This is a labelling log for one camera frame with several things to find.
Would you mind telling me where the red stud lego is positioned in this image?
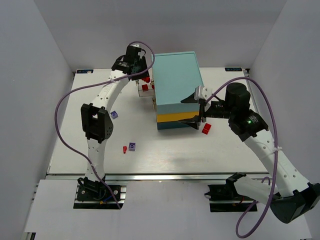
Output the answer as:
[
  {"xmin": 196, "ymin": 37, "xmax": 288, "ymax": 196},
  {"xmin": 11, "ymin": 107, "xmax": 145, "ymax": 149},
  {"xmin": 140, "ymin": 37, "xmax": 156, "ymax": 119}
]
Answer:
[{"xmin": 141, "ymin": 84, "xmax": 149, "ymax": 92}]

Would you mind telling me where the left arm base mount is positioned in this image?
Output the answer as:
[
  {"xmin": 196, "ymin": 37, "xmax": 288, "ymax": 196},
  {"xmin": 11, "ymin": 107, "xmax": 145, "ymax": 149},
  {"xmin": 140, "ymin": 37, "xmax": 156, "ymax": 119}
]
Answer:
[{"xmin": 73, "ymin": 177, "xmax": 127, "ymax": 210}]

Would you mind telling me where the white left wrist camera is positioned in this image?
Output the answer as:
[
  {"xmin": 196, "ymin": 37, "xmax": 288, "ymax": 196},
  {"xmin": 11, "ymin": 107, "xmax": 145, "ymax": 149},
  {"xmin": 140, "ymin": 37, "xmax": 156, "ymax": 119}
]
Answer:
[{"xmin": 131, "ymin": 43, "xmax": 146, "ymax": 58}]

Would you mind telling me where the stacked teal yellow drawer cabinet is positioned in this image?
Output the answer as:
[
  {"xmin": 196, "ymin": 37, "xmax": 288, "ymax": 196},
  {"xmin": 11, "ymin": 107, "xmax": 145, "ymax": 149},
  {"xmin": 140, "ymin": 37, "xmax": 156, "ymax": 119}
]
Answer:
[{"xmin": 152, "ymin": 51, "xmax": 203, "ymax": 131}]

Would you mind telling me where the transparent orange-slot drawer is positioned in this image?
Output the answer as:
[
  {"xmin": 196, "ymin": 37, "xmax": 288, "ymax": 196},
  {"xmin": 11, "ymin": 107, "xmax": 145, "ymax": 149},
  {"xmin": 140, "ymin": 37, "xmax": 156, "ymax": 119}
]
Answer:
[{"xmin": 135, "ymin": 76, "xmax": 155, "ymax": 97}]

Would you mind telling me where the purple square lego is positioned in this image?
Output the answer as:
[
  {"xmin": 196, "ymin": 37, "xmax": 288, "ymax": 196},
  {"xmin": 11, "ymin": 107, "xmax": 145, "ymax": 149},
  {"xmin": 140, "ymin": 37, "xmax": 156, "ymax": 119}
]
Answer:
[
  {"xmin": 128, "ymin": 142, "xmax": 136, "ymax": 152},
  {"xmin": 110, "ymin": 111, "xmax": 119, "ymax": 119}
]

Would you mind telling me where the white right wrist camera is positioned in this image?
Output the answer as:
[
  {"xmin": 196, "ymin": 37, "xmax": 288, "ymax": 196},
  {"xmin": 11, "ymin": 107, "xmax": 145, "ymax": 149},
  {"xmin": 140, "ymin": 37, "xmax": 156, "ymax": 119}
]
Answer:
[{"xmin": 194, "ymin": 85, "xmax": 213, "ymax": 102}]

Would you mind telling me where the small red wedge lego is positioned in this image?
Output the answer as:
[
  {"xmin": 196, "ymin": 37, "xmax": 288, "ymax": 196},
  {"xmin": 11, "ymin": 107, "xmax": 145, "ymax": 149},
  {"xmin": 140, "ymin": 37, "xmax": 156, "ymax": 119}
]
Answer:
[{"xmin": 122, "ymin": 146, "xmax": 128, "ymax": 154}]

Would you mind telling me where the red transparent rectangular lego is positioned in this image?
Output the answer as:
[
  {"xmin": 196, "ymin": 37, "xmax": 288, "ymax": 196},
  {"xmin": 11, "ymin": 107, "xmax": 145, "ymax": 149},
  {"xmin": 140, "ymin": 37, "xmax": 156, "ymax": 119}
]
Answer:
[{"xmin": 141, "ymin": 77, "xmax": 151, "ymax": 83}]

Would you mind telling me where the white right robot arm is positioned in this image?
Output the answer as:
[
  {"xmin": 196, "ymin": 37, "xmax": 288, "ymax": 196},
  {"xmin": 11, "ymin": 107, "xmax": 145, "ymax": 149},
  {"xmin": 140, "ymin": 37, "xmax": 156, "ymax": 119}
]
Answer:
[{"xmin": 180, "ymin": 82, "xmax": 320, "ymax": 224}]

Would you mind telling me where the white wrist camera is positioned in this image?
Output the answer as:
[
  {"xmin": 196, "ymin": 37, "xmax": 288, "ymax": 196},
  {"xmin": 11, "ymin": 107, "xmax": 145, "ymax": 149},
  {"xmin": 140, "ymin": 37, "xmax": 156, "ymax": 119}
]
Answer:
[
  {"xmin": 131, "ymin": 43, "xmax": 146, "ymax": 58},
  {"xmin": 194, "ymin": 85, "xmax": 213, "ymax": 102}
]

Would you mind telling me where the blue label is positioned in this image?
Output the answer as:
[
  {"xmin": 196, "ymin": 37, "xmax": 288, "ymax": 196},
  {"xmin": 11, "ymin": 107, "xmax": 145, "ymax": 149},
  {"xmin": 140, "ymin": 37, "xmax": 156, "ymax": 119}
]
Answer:
[
  {"xmin": 224, "ymin": 67, "xmax": 243, "ymax": 72},
  {"xmin": 76, "ymin": 69, "xmax": 94, "ymax": 74}
]

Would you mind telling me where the blue label right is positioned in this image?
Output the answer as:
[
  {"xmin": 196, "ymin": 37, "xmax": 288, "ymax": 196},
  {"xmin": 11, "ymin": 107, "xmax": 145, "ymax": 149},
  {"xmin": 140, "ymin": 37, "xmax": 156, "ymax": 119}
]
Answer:
[{"xmin": 224, "ymin": 67, "xmax": 243, "ymax": 72}]

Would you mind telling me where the red sloped lego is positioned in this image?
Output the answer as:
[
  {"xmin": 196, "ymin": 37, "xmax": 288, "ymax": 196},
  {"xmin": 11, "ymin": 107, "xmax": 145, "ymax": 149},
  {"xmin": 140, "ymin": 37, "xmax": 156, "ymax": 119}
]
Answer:
[{"xmin": 201, "ymin": 123, "xmax": 212, "ymax": 135}]

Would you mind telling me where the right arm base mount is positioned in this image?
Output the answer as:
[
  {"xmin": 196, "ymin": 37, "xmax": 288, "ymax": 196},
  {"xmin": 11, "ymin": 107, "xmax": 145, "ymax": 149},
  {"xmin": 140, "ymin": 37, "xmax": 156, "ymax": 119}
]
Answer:
[{"xmin": 204, "ymin": 172, "xmax": 254, "ymax": 213}]

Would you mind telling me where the blue label left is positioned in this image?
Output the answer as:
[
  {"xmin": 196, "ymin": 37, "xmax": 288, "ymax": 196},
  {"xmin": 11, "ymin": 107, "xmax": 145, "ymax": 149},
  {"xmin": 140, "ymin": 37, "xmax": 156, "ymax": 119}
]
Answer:
[{"xmin": 76, "ymin": 69, "xmax": 94, "ymax": 74}]

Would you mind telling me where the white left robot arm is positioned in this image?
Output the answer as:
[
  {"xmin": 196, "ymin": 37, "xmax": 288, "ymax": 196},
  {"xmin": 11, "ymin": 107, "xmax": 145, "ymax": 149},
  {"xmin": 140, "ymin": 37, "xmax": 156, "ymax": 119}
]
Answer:
[{"xmin": 80, "ymin": 43, "xmax": 149, "ymax": 182}]

